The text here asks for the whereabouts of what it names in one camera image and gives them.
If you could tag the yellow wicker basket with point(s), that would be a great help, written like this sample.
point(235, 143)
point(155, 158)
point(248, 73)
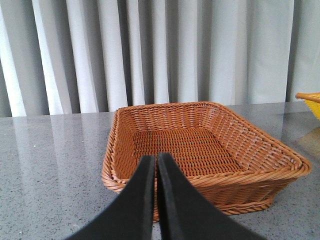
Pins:
point(312, 100)

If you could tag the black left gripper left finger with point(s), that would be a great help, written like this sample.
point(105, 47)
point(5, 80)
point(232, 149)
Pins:
point(130, 215)

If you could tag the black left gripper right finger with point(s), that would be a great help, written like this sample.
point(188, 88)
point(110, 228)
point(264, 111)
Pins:
point(185, 214)

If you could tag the grey pleated curtain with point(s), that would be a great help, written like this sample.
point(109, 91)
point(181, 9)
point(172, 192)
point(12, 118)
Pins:
point(88, 56)

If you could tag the brown wicker basket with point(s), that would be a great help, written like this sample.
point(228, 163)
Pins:
point(235, 165)

